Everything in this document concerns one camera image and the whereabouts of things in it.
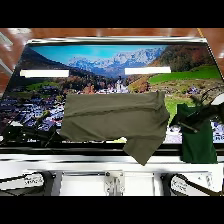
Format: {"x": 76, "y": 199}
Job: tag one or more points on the dark green garment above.
{"x": 198, "y": 146}

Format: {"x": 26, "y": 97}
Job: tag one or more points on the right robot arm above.
{"x": 203, "y": 115}

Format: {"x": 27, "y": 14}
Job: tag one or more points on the silver frame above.
{"x": 100, "y": 166}

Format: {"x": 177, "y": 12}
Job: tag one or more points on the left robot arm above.
{"x": 23, "y": 131}

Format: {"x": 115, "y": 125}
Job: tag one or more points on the olive green T-shirt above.
{"x": 113, "y": 116}

